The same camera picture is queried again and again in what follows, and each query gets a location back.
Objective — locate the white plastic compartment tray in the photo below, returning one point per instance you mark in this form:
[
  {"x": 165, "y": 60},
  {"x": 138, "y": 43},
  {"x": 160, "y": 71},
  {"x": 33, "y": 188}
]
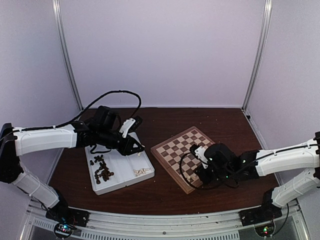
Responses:
[{"x": 122, "y": 166}]

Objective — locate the right aluminium frame post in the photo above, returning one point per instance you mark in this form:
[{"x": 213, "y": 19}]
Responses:
[{"x": 264, "y": 30}]

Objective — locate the left aluminium frame post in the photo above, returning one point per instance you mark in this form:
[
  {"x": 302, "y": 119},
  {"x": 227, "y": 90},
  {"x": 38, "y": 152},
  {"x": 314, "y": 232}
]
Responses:
[{"x": 56, "y": 4}]

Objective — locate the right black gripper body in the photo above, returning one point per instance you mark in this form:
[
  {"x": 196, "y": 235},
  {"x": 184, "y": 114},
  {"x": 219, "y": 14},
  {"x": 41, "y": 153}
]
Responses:
[{"x": 207, "y": 179}]

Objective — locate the right controller board with LEDs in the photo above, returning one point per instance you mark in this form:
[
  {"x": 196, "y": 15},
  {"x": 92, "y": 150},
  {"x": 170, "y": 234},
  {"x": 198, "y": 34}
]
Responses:
[{"x": 264, "y": 231}]

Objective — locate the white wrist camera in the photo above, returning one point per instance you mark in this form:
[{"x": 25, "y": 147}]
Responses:
[
  {"x": 199, "y": 153},
  {"x": 130, "y": 125}
]

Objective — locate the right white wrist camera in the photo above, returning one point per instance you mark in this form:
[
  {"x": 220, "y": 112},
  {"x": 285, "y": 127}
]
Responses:
[{"x": 199, "y": 153}]

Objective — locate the front aluminium frame rail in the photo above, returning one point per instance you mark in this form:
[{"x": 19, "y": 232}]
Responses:
[{"x": 225, "y": 225}]

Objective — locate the pile of light chess pieces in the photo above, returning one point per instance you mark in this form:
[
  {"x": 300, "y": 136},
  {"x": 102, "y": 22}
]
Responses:
[{"x": 143, "y": 172}]

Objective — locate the wooden chess board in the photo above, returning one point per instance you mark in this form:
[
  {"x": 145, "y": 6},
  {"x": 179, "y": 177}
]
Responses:
[{"x": 169, "y": 153}]

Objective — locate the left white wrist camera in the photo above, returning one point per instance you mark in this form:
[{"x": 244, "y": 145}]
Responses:
[{"x": 130, "y": 125}]

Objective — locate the left controller board with LEDs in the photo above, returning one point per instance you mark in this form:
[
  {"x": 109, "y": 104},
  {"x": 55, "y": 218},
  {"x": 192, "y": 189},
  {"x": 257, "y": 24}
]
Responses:
[{"x": 63, "y": 230}]

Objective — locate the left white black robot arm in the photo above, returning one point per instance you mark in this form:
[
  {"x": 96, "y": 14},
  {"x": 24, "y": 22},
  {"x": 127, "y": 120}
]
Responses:
[{"x": 16, "y": 142}]

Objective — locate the pile of dark chess pieces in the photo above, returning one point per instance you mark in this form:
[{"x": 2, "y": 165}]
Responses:
[{"x": 103, "y": 171}]

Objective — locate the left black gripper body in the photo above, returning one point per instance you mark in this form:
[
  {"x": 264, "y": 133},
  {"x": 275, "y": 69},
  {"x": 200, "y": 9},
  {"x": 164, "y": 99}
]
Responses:
[{"x": 122, "y": 149}]

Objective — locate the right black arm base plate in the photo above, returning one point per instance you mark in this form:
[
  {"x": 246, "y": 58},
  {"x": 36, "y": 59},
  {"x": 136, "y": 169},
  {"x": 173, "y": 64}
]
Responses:
[{"x": 258, "y": 215}]

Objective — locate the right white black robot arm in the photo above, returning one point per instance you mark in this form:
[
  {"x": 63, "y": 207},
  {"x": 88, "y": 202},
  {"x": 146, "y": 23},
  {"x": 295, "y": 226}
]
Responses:
[{"x": 219, "y": 164}]

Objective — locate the aluminium frame post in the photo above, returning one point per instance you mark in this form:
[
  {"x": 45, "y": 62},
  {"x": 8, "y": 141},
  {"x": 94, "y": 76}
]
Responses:
[
  {"x": 56, "y": 4},
  {"x": 264, "y": 30}
]

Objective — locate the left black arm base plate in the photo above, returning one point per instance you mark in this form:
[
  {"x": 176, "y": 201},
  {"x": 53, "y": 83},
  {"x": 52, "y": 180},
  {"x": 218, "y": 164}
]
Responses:
[{"x": 70, "y": 216}]

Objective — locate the controller board with leds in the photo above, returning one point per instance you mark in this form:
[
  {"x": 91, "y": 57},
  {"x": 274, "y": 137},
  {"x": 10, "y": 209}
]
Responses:
[
  {"x": 63, "y": 230},
  {"x": 264, "y": 231}
]

